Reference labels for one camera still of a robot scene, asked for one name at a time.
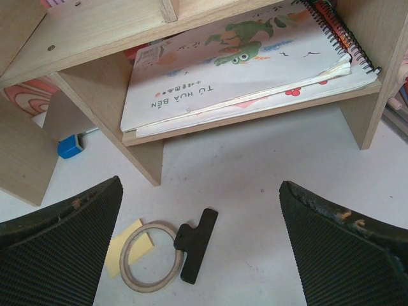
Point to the pink plastic bottle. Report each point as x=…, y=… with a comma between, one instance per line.
x=403, y=76

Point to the blue eraser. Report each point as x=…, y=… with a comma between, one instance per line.
x=70, y=147

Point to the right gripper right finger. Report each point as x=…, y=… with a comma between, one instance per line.
x=343, y=257

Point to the light wooden bookshelf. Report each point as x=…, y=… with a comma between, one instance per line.
x=80, y=45

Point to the spiral notebook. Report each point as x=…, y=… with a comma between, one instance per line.
x=267, y=58

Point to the yellow sticky note pad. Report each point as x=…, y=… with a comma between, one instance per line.
x=141, y=247

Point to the black binder clip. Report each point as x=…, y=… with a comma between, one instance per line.
x=194, y=242

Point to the masking tape roll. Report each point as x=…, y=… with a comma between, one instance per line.
x=124, y=267

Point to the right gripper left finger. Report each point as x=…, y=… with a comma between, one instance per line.
x=55, y=255

